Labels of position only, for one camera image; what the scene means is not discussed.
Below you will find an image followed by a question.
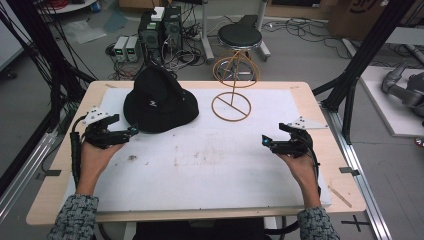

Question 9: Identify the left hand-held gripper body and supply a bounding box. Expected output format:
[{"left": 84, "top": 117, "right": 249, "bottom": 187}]
[{"left": 81, "top": 106, "right": 132, "bottom": 150}]

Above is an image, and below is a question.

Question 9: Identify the person's lap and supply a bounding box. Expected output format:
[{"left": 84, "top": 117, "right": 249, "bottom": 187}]
[{"left": 132, "top": 217, "right": 272, "bottom": 240}]

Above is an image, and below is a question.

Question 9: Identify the black computer tower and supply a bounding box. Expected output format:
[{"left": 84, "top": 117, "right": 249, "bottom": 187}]
[
  {"left": 162, "top": 5, "right": 184, "bottom": 52},
  {"left": 137, "top": 7, "right": 165, "bottom": 65}
]

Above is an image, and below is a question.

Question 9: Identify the right hand-held gripper cable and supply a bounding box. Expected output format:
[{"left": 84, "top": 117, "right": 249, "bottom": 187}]
[{"left": 299, "top": 131, "right": 323, "bottom": 198}]

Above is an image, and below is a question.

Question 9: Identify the gold wire hat stand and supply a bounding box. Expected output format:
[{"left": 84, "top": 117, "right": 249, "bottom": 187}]
[{"left": 211, "top": 49, "right": 261, "bottom": 123}]

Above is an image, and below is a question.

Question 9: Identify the cardboard box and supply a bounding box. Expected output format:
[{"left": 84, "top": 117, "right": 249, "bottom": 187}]
[{"left": 327, "top": 0, "right": 407, "bottom": 42}]

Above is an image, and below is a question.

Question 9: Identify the black bucket hat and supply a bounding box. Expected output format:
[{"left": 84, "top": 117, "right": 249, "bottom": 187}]
[{"left": 122, "top": 64, "right": 200, "bottom": 135}]

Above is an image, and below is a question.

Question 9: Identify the thin wooden stick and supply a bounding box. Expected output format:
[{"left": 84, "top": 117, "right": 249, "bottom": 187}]
[{"left": 327, "top": 184, "right": 353, "bottom": 209}]

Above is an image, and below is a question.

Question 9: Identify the left hand-held gripper cable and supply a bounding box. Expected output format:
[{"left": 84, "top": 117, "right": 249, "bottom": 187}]
[{"left": 69, "top": 114, "right": 88, "bottom": 190}]

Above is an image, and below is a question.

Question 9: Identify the black frame post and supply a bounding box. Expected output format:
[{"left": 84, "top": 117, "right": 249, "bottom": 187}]
[
  {"left": 0, "top": 0, "right": 96, "bottom": 198},
  {"left": 311, "top": 0, "right": 418, "bottom": 145}
]

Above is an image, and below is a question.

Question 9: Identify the hand-held gripper cable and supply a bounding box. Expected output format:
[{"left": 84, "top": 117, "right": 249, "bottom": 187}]
[
  {"left": 69, "top": 114, "right": 88, "bottom": 190},
  {"left": 299, "top": 131, "right": 323, "bottom": 198}
]

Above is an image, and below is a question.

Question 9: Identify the person's right hand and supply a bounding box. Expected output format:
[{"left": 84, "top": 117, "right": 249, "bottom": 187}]
[{"left": 277, "top": 152, "right": 322, "bottom": 209}]

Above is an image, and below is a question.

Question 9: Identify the person's left hand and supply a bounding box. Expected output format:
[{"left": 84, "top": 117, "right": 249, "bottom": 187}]
[{"left": 75, "top": 141, "right": 125, "bottom": 197}]

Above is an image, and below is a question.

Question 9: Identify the aluminium frame rail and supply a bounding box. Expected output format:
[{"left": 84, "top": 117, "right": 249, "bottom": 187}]
[
  {"left": 0, "top": 129, "right": 60, "bottom": 222},
  {"left": 319, "top": 101, "right": 395, "bottom": 240}
]

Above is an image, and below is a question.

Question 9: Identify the black round stool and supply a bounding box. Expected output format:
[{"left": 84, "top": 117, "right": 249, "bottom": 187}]
[{"left": 213, "top": 22, "right": 265, "bottom": 82}]

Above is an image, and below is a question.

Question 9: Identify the white platform board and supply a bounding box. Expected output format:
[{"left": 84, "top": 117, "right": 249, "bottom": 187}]
[{"left": 359, "top": 65, "right": 424, "bottom": 138}]

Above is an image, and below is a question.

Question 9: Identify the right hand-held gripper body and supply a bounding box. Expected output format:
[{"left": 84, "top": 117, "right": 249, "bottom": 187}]
[{"left": 271, "top": 116, "right": 330, "bottom": 159}]

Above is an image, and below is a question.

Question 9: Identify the white table mat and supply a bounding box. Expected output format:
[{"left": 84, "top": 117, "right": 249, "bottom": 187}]
[{"left": 60, "top": 87, "right": 333, "bottom": 213}]

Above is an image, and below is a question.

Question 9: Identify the grey bench power supply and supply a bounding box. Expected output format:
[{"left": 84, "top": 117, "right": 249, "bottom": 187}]
[
  {"left": 125, "top": 35, "right": 142, "bottom": 63},
  {"left": 113, "top": 35, "right": 130, "bottom": 63}
]

